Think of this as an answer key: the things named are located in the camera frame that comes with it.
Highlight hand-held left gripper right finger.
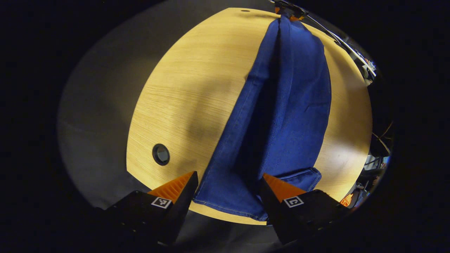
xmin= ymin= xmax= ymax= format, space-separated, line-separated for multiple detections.
xmin=260 ymin=173 xmax=350 ymax=245

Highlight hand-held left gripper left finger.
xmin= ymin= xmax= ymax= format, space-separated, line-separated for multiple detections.
xmin=102 ymin=171 xmax=199 ymax=246

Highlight blue denim jeans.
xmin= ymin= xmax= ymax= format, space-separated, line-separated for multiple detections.
xmin=193 ymin=14 xmax=332 ymax=222

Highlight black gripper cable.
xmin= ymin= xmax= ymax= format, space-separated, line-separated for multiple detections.
xmin=302 ymin=14 xmax=377 ymax=77

